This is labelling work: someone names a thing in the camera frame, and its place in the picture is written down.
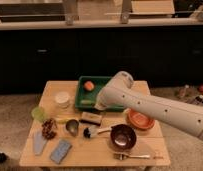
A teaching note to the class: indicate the green pepper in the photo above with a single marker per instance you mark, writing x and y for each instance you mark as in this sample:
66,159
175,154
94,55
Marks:
87,102

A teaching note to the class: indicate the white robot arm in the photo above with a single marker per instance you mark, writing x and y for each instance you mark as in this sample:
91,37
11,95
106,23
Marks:
183,116

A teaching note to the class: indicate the green plastic tray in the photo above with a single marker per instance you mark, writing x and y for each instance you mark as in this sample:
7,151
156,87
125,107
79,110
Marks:
98,81

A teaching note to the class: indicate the orange carrot piece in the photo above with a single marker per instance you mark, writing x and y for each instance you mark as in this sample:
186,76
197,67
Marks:
89,86

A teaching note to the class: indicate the wooden block sponge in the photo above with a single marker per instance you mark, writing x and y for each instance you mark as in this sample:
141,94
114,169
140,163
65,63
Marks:
87,117

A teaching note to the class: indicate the white round container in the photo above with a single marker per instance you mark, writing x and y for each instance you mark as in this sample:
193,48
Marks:
62,99

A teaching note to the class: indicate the orange bowl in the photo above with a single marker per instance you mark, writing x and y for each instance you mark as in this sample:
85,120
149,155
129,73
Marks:
139,120

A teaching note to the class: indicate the dark brown bowl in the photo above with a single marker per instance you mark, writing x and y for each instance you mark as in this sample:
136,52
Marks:
123,137

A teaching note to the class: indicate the wooden table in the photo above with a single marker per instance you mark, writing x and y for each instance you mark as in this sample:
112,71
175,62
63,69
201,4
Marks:
96,152

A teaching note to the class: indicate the brown pine cone cluster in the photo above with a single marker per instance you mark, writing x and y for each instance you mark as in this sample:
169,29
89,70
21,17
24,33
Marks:
48,129

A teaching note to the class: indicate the light green cup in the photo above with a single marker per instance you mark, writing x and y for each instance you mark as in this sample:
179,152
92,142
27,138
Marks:
38,114

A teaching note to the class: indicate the metal fork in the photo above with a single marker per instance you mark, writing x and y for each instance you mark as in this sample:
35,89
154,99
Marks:
122,156

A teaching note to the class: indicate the blue sponge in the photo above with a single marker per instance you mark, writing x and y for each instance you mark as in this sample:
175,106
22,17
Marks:
60,151

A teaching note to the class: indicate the items on floor right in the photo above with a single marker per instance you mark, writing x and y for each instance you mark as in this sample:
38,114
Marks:
190,95

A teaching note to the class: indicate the black object on floor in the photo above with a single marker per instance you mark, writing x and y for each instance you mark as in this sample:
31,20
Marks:
3,157

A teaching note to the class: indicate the black brush with white handle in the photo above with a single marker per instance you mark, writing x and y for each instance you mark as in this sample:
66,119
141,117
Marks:
92,131

